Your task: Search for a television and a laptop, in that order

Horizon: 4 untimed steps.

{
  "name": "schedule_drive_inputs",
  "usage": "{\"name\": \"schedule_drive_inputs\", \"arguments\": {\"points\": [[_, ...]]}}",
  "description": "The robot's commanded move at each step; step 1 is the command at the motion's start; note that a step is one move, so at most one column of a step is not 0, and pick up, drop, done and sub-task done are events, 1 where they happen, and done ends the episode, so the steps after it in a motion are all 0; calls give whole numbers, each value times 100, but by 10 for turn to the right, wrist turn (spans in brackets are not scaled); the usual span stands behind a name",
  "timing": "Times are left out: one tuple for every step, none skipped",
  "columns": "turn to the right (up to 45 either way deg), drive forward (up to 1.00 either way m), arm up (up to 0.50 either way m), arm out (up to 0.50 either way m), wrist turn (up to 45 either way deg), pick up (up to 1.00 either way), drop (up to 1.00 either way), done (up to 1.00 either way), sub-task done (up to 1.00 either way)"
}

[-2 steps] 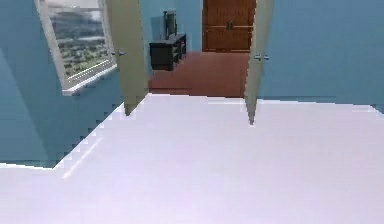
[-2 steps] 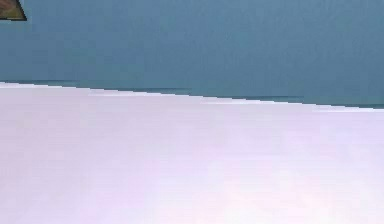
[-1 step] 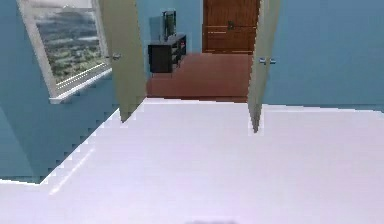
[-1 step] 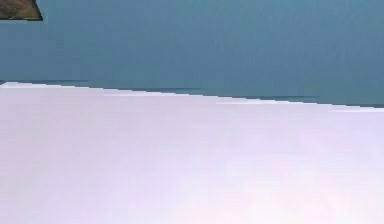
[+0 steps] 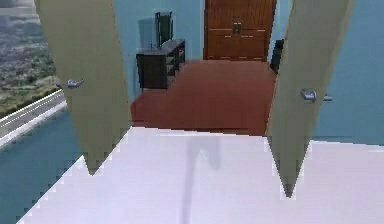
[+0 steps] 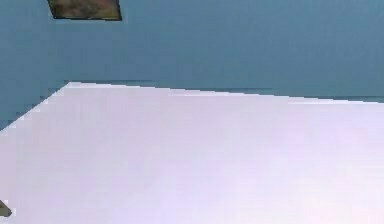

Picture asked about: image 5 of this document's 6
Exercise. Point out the black television stand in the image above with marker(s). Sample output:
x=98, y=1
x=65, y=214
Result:
x=160, y=65

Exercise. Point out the brown wooden cabinet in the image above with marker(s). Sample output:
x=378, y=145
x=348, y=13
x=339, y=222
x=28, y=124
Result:
x=238, y=31

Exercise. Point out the beige room door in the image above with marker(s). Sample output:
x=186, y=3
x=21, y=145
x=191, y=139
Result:
x=86, y=66
x=300, y=66

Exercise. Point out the window with landscape view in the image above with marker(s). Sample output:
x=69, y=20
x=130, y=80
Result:
x=23, y=63

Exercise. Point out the black chair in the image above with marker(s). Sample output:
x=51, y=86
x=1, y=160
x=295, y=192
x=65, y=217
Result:
x=276, y=56

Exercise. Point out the black television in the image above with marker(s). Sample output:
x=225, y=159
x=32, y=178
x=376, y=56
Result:
x=163, y=28

